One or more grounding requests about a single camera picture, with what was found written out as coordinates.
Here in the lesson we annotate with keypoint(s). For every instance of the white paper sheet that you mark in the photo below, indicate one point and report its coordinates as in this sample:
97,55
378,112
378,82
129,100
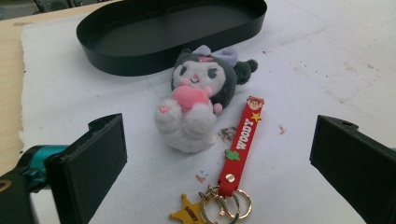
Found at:
311,77

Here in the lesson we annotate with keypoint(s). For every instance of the black and white plush toy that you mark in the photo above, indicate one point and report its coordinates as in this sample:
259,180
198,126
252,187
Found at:
196,102

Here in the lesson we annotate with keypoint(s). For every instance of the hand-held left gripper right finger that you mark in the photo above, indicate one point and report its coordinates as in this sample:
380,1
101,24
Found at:
355,165

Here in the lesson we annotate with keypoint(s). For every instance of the black oval tray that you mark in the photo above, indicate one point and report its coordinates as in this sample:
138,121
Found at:
168,31

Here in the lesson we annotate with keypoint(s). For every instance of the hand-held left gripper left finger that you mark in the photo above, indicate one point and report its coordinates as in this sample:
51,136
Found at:
90,165

